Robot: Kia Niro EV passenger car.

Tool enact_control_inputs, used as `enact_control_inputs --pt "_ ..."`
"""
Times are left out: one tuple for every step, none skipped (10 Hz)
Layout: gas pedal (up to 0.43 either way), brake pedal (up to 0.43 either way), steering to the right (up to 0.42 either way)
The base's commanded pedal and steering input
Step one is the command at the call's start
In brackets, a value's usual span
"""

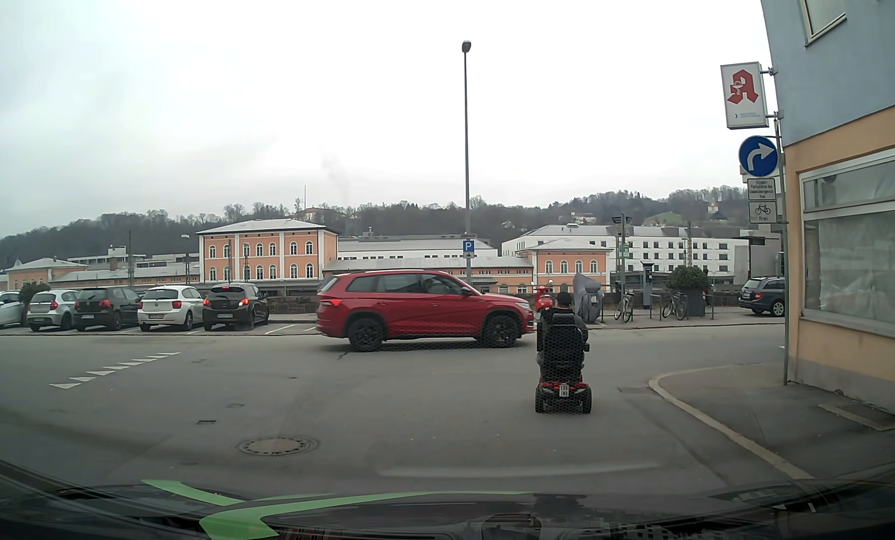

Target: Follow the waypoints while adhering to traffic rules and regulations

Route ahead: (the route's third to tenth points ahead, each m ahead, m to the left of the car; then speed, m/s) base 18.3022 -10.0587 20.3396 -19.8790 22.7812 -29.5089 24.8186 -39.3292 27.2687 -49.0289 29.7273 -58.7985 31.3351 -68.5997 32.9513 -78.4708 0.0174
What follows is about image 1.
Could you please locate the blue parking sign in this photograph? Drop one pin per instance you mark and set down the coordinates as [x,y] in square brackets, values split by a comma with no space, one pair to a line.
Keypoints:
[468,248]

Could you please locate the long low orange building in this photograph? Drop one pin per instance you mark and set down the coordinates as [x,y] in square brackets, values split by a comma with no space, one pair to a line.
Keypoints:
[492,270]

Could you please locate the red car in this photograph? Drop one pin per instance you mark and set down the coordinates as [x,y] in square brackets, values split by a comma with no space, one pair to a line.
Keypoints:
[417,307]

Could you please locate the wooded hill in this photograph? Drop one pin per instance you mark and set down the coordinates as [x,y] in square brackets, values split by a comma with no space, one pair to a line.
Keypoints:
[417,217]

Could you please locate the red scooter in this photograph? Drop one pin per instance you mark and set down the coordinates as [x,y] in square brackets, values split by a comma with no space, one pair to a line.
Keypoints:
[542,298]

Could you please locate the grey asphalt road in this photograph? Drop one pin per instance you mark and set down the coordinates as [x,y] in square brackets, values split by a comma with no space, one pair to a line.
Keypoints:
[417,405]

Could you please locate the covered motorcycle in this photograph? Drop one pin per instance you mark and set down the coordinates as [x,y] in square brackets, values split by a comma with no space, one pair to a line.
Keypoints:
[587,296]

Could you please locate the person on mobility scooter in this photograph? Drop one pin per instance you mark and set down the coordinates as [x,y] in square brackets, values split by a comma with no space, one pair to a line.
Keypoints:
[563,360]

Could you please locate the bicycle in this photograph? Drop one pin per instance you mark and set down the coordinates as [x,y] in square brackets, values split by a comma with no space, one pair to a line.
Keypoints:
[675,304]
[624,306]

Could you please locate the orange building with arched windows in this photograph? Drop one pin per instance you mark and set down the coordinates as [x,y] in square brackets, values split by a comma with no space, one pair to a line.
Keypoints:
[267,251]

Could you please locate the parking ticket machine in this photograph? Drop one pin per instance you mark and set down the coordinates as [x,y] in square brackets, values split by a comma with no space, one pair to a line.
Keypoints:
[647,281]

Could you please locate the black car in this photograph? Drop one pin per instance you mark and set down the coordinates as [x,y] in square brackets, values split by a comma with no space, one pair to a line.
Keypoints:
[235,304]
[106,307]

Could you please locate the white building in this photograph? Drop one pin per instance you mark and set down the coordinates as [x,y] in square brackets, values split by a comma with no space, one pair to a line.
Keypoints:
[665,247]

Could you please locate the bush in planter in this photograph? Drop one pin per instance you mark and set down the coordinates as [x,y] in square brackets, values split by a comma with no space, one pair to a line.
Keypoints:
[689,285]

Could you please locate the car's own bonnet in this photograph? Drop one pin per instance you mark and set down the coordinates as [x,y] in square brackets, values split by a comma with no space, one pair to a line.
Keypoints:
[447,517]

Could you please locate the dark grey car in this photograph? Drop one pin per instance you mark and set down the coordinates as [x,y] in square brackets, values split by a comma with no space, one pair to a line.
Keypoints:
[764,295]

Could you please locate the road sign with round arrow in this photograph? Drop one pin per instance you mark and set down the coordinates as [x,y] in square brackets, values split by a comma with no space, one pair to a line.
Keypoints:
[759,180]

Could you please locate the white and red shop sign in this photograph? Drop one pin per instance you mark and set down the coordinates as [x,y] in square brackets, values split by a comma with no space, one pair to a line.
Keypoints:
[744,95]

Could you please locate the silver car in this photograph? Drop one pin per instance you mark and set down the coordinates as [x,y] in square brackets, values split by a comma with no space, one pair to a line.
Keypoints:
[52,308]

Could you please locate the blue and orange building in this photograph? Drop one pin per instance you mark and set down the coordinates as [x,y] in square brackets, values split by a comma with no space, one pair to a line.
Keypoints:
[860,225]

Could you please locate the tall lamp post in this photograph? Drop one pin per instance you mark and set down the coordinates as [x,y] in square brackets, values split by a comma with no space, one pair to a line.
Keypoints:
[467,150]

